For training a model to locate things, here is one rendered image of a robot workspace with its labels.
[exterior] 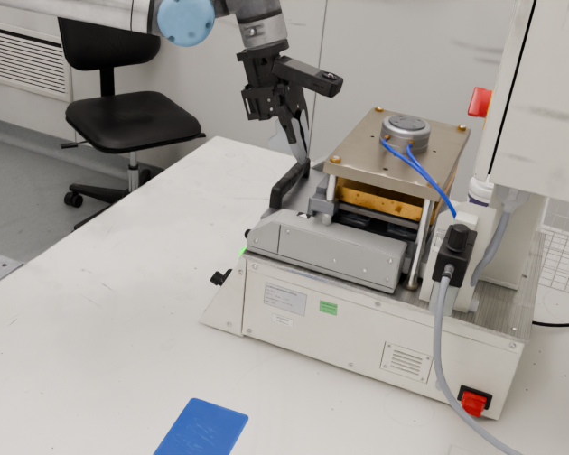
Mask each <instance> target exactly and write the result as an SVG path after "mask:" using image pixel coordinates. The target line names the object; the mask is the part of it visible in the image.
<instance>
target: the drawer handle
mask: <svg viewBox="0 0 569 455"><path fill-rule="evenodd" d="M310 163H311V159H310V158H306V162H305V163H304V164H303V165H300V163H298V162H296V164H295V165H294V166H293V167H292V168H291V169H290V170H289V171H288V172H287V173H286V174H285V175H284V176H283V177H282V178H281V179H280V180H279V181H278V182H277V183H276V184H275V185H274V186H273V187H272V189H271V193H270V200H269V207H270V208H273V209H280V208H281V207H282V199H283V196H284V195H285V194H286V193H287V192H288V191H289V190H290V189H291V188H292V187H293V186H294V185H295V184H296V183H297V182H298V181H299V180H300V179H301V178H302V177H303V178H305V179H308V177H309V176H310V169H311V165H310Z"/></svg>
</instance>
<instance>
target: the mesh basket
mask: <svg viewBox="0 0 569 455"><path fill-rule="evenodd" d="M549 199H550V197H547V199H546V204H545V206H544V209H543V213H542V216H541V219H540V221H539V224H538V228H537V231H539V232H540V230H541V229H543V230H546V231H549V234H550V232H554V234H555V233H556V234H560V235H561V237H558V238H560V242H559V243H557V242H555V241H552V240H553V237H555V236H554V234H553V235H549V234H546V235H548V238H549V236H551V237H552V239H551V240H548V238H547V239H546V240H547V241H546V245H545V246H544V248H545V251H544V256H543V260H542V264H541V268H542V269H540V275H541V273H542V271H543V272H547V273H550V272H548V271H544V270H543V267H544V268H547V269H551V268H548V267H545V266H544V265H546V264H545V261H546V259H549V258H546V257H547V254H552V253H549V252H548V251H549V249H551V250H554V251H557V255H556V254H552V255H556V260H553V259H549V260H552V261H555V265H556V262H558V265H557V267H555V266H551V265H548V266H551V267H554V269H551V270H554V272H553V273H550V274H553V276H552V280H551V279H548V278H545V277H542V276H540V275H539V278H540V277H542V278H545V279H547V280H551V285H550V286H548V285H544V284H541V283H538V284H541V285H544V286H547V287H550V288H553V289H556V290H559V291H562V292H566V293H569V292H567V291H566V290H565V289H566V286H567V285H569V284H568V281H569V277H567V275H568V274H569V273H568V272H569V271H568V270H569V264H566V263H562V262H560V261H561V258H562V257H564V256H562V255H563V253H564V254H567V253H569V252H567V251H564V249H565V246H568V245H567V244H566V243H567V240H568V237H569V234H565V233H563V230H564V227H563V230H562V232H559V231H555V230H553V229H551V227H552V225H553V222H554V219H555V216H559V215H556V212H557V209H558V206H559V203H560V200H559V202H558V205H557V208H556V211H555V214H553V213H549V212H546V209H547V206H548V202H549ZM546 213H549V214H552V215H554V218H553V221H552V224H551V227H550V229H549V228H545V227H543V223H544V219H545V215H546ZM568 215H569V211H568V214H567V217H563V216H559V217H563V218H566V220H567V219H568ZM566 220H565V223H566ZM565 223H564V225H565ZM562 235H563V236H567V239H564V238H562ZM561 239H564V240H566V242H565V245H564V244H561ZM548 241H551V242H550V245H549V246H548V245H547V242H548ZM568 241H569V240H568ZM552 242H554V243H557V244H559V247H560V245H564V249H563V250H561V249H559V247H558V248H555V249H557V250H555V249H552V248H554V247H551V243H552ZM547 246H548V247H547ZM550 247H551V248H550ZM546 249H548V250H547V252H546ZM559 250H561V251H563V252H561V251H559ZM558 252H560V253H562V254H561V255H558ZM565 252H567V253H565ZM545 253H546V257H545ZM568 255H569V254H568ZM558 256H561V257H560V260H559V261H557V257H558ZM564 258H567V259H569V258H568V257H564ZM544 259H545V261H544ZM543 261H544V263H543ZM560 263H562V264H565V265H568V269H567V270H565V269H561V268H558V266H559V264H560ZM542 265H543V266H542ZM555 269H556V270H555ZM557 269H560V270H564V271H566V272H567V273H564V272H561V271H557ZM556 272H560V273H563V274H566V277H565V276H562V275H559V274H556ZM556 275H559V276H562V277H564V278H566V279H565V283H562V284H564V290H560V289H557V288H554V287H551V286H552V284H553V282H557V283H561V282H558V281H555V280H554V279H555V276H556ZM567 278H568V280H567ZM566 281H567V282H566Z"/></svg>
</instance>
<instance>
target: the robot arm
mask: <svg viewBox="0 0 569 455"><path fill-rule="evenodd" d="M0 5H1V6H6V7H11V8H15V9H20V10H24V11H30V12H35V13H39V14H47V15H53V16H58V17H62V18H67V19H71V20H77V21H82V22H86V23H94V24H100V25H105V26H109V27H114V28H118V29H124V30H128V31H133V32H138V33H148V34H152V35H157V36H162V37H165V38H166V39H167V40H168V41H169V42H171V43H173V44H175V45H177V46H181V47H191V46H195V45H197V44H199V43H201V42H203V41H204V40H205V39H206V38H207V37H208V35H209V34H210V31H211V30H212V27H213V25H214V21H215V19H217V18H220V17H224V16H228V15H231V14H235V15H236V18H237V21H238V27H239V30H240V34H241V38H242V42H243V45H244V47H245V48H247V49H244V50H243V51H242V52H238V53H236V55H237V59H238V62H239V61H243V64H244V68H245V72H246V75H247V82H248V84H246V86H244V87H245V88H244V89H243V90H241V91H240V92H241V95H242V98H243V102H244V106H245V109H246V112H247V119H248V121H249V120H256V119H258V121H263V120H269V119H271V118H272V117H273V116H278V119H277V120H276V121H275V129H276V134H275V135H273V136H272V137H270V138H269V139H268V145H269V147H270V148H271V149H273V150H277V151H282V152H288V153H292V154H293V155H294V157H295V159H296V161H297V162H298V163H300V165H303V164H304V163H305V162H306V158H307V155H308V150H309V118H308V109H307V105H306V101H305V98H304V93H303V87H304V88H308V89H309V90H312V91H314V92H317V93H318V94H320V95H322V96H325V97H327V98H333V97H335V96H336V95H337V94H338V93H340V90H341V87H342V84H343V78H342V77H339V76H338V75H336V74H334V73H331V72H329V71H325V70H320V69H318V68H315V67H314V66H311V65H309V64H306V63H304V62H301V61H298V60H295V59H293V58H290V57H288V56H285V55H284V56H282V57H281V55H280V53H279V52H281V51H285V50H287V49H288V48H289V43H288V40H287V39H286V38H287V36H288V33H287V30H286V26H285V19H284V15H283V12H282V8H281V4H280V0H0ZM246 99H247V102H248V105H249V109H250V113H251V114H249V112H248V108H247V102H246Z"/></svg>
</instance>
